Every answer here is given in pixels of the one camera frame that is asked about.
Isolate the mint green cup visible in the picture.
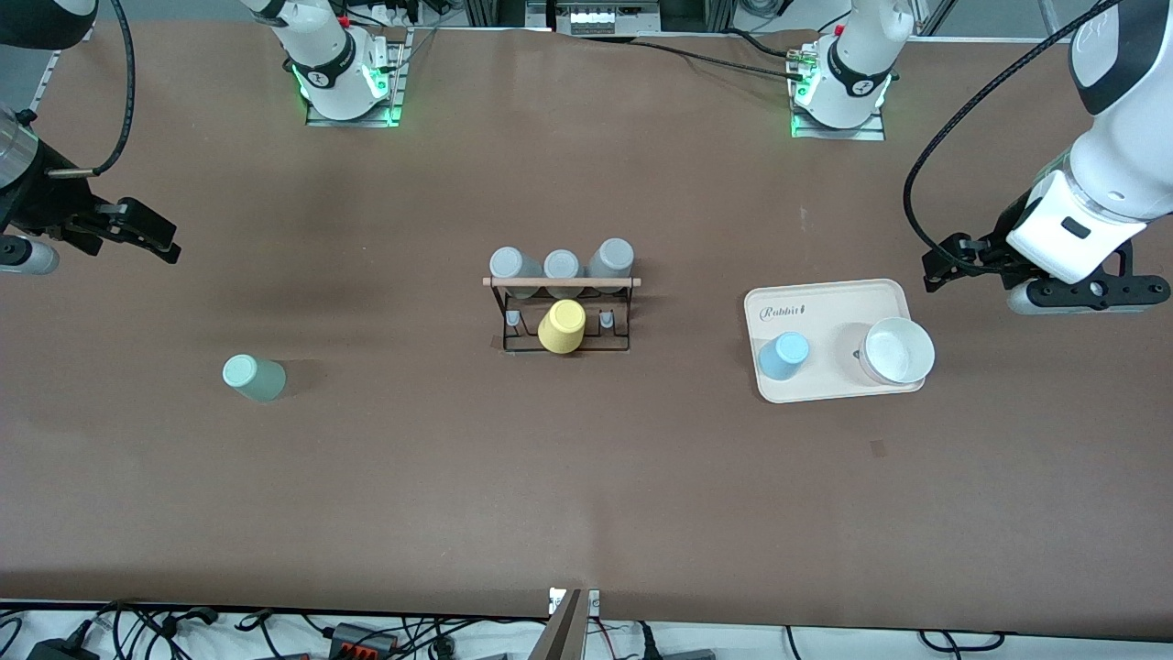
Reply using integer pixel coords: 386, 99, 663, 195
223, 355, 287, 402

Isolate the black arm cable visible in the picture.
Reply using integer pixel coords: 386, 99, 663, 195
46, 0, 137, 178
903, 0, 1124, 276

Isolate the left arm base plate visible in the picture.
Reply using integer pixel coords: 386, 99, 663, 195
790, 41, 887, 141

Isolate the beige plastic tray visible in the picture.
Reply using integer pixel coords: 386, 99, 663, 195
744, 279, 926, 404

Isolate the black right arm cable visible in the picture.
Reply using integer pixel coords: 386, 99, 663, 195
46, 0, 137, 178

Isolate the black power adapter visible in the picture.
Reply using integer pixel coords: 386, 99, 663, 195
27, 637, 100, 660

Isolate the light blue cup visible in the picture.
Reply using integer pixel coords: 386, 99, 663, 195
758, 332, 812, 381

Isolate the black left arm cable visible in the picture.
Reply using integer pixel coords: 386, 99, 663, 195
903, 0, 1124, 276

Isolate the aluminium table rail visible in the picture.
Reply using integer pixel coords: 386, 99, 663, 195
30, 50, 63, 111

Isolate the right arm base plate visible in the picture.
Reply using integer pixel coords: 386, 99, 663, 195
305, 27, 409, 127

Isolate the brown table mat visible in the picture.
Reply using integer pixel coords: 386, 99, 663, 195
0, 20, 1173, 641

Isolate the white bowl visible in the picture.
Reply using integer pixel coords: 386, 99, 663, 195
857, 317, 936, 386

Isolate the black wire cup rack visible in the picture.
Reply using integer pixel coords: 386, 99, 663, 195
483, 273, 642, 356

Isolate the yellow cup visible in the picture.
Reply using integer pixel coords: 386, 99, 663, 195
538, 299, 587, 355

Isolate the black orange power strip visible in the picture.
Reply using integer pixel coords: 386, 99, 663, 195
330, 623, 401, 660

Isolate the white connector block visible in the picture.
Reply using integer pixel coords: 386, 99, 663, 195
556, 0, 661, 36

